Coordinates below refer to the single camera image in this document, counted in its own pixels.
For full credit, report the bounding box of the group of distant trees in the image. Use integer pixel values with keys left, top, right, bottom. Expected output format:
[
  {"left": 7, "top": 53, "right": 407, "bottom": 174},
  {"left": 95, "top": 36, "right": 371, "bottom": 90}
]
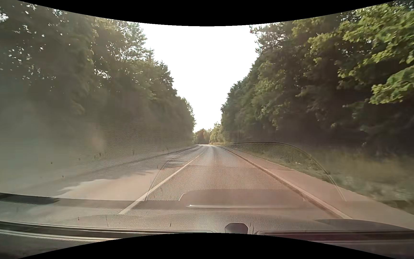
[{"left": 194, "top": 122, "right": 225, "bottom": 145}]

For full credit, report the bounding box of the grey asphalt road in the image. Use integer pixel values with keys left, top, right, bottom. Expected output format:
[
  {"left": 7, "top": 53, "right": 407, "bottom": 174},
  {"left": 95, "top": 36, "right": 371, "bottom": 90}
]
[{"left": 0, "top": 144, "right": 414, "bottom": 235}]

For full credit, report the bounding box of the wood of green trees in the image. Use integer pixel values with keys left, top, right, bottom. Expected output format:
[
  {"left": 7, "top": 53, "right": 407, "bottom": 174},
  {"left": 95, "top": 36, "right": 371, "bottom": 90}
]
[
  {"left": 0, "top": 0, "right": 197, "bottom": 153},
  {"left": 220, "top": 0, "right": 414, "bottom": 156}
]

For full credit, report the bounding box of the car's own bonnet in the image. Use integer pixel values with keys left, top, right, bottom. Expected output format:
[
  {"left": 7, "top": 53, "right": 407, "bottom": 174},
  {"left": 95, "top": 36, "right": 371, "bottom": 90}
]
[{"left": 0, "top": 214, "right": 414, "bottom": 259}]

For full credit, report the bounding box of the grass verge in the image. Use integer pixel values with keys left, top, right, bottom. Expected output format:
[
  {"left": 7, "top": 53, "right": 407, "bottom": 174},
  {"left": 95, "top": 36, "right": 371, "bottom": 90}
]
[
  {"left": 217, "top": 142, "right": 414, "bottom": 221},
  {"left": 0, "top": 143, "right": 197, "bottom": 193}
]

